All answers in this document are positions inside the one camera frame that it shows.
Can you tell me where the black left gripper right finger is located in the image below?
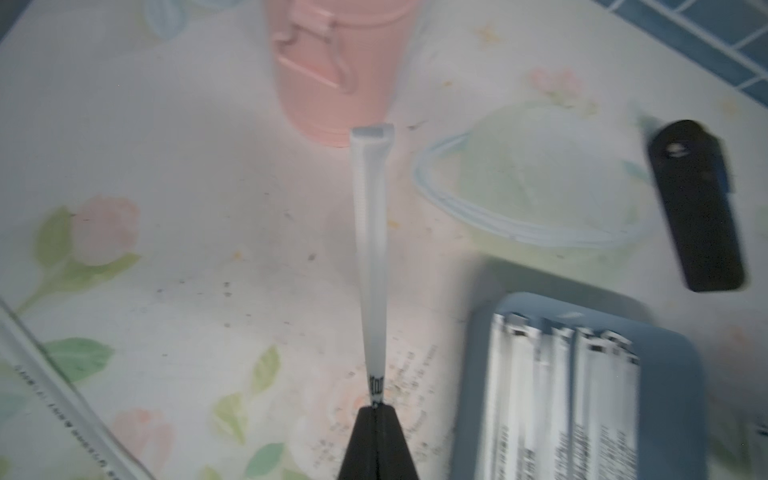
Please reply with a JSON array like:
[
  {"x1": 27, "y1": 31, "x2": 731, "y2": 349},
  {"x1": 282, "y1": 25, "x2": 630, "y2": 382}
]
[{"x1": 376, "y1": 404, "x2": 419, "y2": 480}]

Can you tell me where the blue black stapler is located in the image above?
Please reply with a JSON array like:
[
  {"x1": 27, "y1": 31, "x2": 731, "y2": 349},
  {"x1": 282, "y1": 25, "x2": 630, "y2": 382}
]
[{"x1": 646, "y1": 120, "x2": 747, "y2": 293}]

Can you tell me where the white straws pile left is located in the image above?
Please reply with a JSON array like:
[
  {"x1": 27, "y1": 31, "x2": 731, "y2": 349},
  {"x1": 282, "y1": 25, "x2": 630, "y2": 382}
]
[{"x1": 1, "y1": 302, "x2": 153, "y2": 480}]

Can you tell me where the pink pen cup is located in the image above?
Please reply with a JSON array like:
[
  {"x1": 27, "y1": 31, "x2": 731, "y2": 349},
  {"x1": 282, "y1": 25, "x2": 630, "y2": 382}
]
[{"x1": 263, "y1": 0, "x2": 421, "y2": 147}]

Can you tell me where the blue storage box tray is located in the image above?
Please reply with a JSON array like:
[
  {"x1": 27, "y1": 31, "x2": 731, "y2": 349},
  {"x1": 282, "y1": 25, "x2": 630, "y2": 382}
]
[{"x1": 449, "y1": 292, "x2": 708, "y2": 479}]

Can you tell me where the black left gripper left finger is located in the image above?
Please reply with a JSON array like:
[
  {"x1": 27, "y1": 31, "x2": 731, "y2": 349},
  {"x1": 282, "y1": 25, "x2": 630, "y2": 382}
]
[{"x1": 337, "y1": 406, "x2": 378, "y2": 480}]

